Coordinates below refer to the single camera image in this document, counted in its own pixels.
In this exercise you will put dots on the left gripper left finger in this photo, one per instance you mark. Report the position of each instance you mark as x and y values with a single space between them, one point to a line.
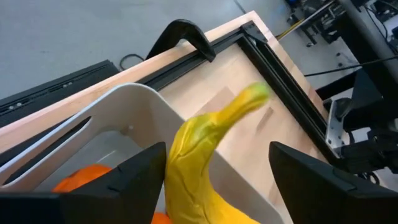
124 196

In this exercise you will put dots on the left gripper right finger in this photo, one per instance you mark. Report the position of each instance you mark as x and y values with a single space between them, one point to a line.
326 199

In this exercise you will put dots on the orange toy tangerine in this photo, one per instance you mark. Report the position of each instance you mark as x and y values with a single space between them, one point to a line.
161 218

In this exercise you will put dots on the orange-red toy fruit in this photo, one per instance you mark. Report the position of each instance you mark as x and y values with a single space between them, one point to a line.
84 175

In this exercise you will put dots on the yellow toy banana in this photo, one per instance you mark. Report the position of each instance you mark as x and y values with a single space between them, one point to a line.
192 161

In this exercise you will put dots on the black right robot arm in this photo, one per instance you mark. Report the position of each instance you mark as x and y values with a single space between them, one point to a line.
370 124

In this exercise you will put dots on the grey plastic bin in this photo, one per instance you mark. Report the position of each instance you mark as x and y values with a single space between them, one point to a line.
136 109

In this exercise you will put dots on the black curved table clamp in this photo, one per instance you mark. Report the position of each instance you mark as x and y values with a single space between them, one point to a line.
186 31

